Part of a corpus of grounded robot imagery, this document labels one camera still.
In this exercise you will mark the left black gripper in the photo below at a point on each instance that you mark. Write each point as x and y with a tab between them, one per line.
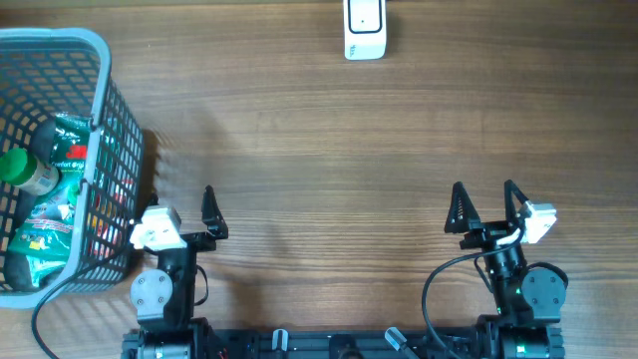
214	223

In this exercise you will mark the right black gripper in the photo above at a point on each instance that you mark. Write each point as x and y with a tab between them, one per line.
484	232

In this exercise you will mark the teal wet wipes packet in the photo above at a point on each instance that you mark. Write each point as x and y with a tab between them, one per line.
41	246

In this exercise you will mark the green lid spice jar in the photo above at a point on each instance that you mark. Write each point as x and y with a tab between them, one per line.
25	171

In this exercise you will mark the green 3M gloves packet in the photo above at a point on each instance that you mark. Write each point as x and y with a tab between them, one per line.
70	145

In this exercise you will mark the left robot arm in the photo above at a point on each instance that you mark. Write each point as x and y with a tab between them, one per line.
164	297

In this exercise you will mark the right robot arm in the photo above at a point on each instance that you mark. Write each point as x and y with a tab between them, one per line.
528	296

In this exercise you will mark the grey plastic mesh basket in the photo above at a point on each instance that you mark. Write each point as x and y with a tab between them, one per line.
49	71

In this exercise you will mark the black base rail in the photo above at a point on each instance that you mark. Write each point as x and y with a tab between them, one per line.
344	344

